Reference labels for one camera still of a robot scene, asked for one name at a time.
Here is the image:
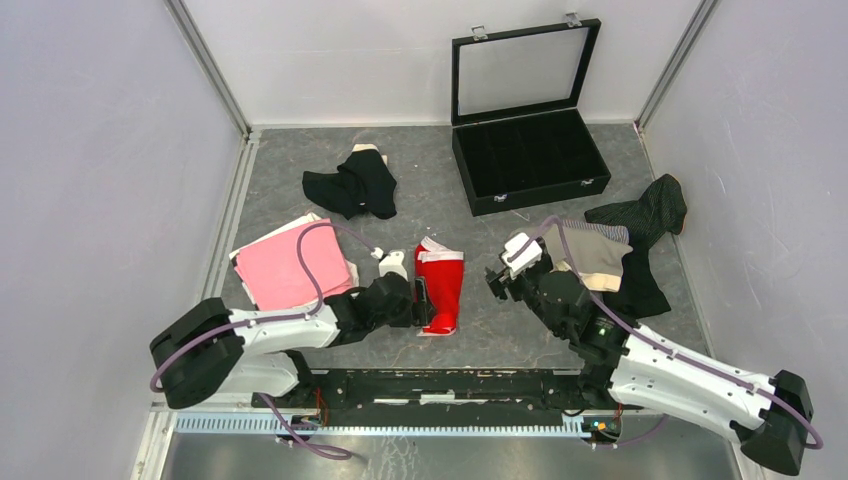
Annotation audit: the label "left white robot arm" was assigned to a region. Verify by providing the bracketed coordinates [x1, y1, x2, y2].
[150, 272, 436, 410]

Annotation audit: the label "dark striped black underwear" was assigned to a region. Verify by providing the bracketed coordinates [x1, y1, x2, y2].
[584, 174, 688, 319]

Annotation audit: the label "grey striped underwear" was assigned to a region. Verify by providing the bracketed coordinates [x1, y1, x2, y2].
[563, 219, 630, 244]

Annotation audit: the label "red boxer briefs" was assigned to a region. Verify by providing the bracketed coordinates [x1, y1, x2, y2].
[414, 236, 465, 336]

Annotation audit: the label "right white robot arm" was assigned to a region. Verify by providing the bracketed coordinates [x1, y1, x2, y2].
[485, 257, 814, 476]

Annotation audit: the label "pink underwear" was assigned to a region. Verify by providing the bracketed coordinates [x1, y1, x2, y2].
[230, 213, 359, 311]

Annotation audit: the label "black display case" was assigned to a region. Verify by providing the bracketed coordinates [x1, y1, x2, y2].
[451, 15, 611, 216]

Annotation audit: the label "beige grey ribbed underwear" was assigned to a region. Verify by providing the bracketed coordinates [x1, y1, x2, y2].
[542, 226, 632, 292]

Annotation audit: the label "black underwear with beige band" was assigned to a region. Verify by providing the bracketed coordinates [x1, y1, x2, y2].
[301, 144, 397, 220]

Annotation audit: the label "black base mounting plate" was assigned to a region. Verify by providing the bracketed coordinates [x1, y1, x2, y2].
[273, 368, 620, 428]

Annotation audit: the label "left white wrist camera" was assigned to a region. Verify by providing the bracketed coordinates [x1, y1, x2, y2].
[370, 247, 409, 280]

